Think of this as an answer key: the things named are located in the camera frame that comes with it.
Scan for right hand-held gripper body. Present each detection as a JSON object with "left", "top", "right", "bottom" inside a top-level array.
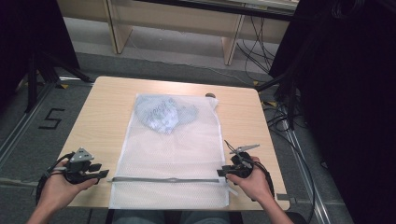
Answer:
[{"left": 223, "top": 139, "right": 262, "bottom": 179}]

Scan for grey tape strip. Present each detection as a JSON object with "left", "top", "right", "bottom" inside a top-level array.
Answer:
[{"left": 276, "top": 192, "right": 297, "bottom": 205}]

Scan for person's left hand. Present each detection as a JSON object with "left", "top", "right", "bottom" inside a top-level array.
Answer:
[{"left": 36, "top": 160, "right": 99, "bottom": 214}]

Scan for black curtain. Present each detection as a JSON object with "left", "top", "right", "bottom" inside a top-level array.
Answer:
[
  {"left": 268, "top": 0, "right": 396, "bottom": 224},
  {"left": 0, "top": 0, "right": 80, "bottom": 105}
]

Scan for person's right leg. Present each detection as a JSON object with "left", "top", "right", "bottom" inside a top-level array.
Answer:
[{"left": 179, "top": 209, "right": 232, "bottom": 224}]

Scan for black tripod stand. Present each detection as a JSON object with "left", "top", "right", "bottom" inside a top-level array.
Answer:
[{"left": 23, "top": 50, "right": 95, "bottom": 114}]

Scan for black metal stand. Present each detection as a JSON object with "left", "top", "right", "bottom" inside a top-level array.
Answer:
[{"left": 255, "top": 69, "right": 302, "bottom": 132}]

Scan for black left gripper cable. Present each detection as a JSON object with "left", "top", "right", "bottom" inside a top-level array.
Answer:
[{"left": 35, "top": 151, "right": 77, "bottom": 206}]

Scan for person's left leg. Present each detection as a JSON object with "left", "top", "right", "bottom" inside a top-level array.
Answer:
[{"left": 111, "top": 209, "right": 166, "bottom": 224}]

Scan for black hanging cables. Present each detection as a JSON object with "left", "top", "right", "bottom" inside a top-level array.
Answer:
[{"left": 235, "top": 15, "right": 281, "bottom": 82}]

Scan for person's right hand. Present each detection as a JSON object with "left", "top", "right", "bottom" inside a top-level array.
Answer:
[{"left": 226, "top": 156, "right": 271, "bottom": 205}]

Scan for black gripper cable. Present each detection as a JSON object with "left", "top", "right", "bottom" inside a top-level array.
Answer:
[
  {"left": 253, "top": 160, "right": 276, "bottom": 201},
  {"left": 35, "top": 151, "right": 77, "bottom": 206}
]

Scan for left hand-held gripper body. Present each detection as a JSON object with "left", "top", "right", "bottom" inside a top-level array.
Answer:
[{"left": 64, "top": 147, "right": 95, "bottom": 185}]

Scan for grey patterned garment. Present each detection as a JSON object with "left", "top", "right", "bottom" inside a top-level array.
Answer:
[{"left": 134, "top": 94, "right": 200, "bottom": 135}]

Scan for metal floor rail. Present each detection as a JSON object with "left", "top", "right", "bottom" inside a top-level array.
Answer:
[
  {"left": 281, "top": 119, "right": 332, "bottom": 224},
  {"left": 0, "top": 83, "right": 54, "bottom": 167}
]

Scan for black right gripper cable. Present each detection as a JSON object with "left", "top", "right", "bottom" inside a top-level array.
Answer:
[{"left": 253, "top": 160, "right": 276, "bottom": 201}]

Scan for white mesh laundry bag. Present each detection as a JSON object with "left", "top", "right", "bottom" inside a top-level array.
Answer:
[{"left": 107, "top": 92, "right": 239, "bottom": 210}]

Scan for black floor cables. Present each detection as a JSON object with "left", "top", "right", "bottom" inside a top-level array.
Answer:
[{"left": 261, "top": 99, "right": 317, "bottom": 224}]

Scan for person's leg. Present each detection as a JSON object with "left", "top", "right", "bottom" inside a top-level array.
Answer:
[
  {"left": 111, "top": 209, "right": 166, "bottom": 224},
  {"left": 179, "top": 209, "right": 232, "bottom": 224}
]

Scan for light wooden desk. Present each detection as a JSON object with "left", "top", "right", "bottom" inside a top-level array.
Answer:
[{"left": 56, "top": 0, "right": 301, "bottom": 66}]

